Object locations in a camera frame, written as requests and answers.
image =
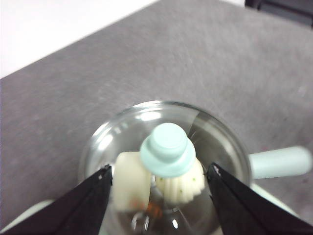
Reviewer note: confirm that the ridged white bun green dots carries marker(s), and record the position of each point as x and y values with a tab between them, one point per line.
176	188

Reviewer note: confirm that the smooth white steamed bun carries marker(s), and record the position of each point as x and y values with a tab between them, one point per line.
129	181

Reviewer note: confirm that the glass pot lid green knob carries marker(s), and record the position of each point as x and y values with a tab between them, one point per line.
168	151

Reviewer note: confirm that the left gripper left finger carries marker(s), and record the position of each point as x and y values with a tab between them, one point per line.
61	215

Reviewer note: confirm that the black equipment beside table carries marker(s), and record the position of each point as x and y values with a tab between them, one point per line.
281	9

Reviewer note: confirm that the mint green breakfast machine base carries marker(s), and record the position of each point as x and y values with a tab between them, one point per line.
262	187

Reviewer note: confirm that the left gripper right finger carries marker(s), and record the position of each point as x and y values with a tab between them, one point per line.
254	215

